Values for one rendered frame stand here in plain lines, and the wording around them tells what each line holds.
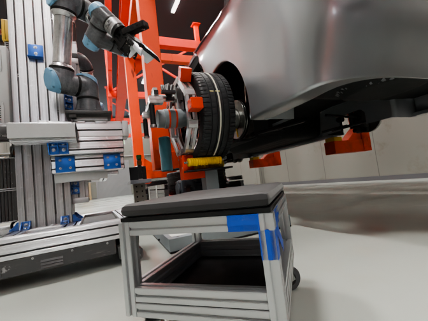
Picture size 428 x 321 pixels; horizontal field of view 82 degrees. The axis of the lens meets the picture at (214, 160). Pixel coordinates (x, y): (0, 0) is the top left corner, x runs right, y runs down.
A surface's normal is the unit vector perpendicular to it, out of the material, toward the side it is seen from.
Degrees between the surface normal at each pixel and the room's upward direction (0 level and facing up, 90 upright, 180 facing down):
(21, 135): 90
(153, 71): 90
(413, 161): 90
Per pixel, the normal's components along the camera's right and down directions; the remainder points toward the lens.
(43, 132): 0.44, -0.12
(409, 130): -0.89, 0.07
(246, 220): -0.33, -0.04
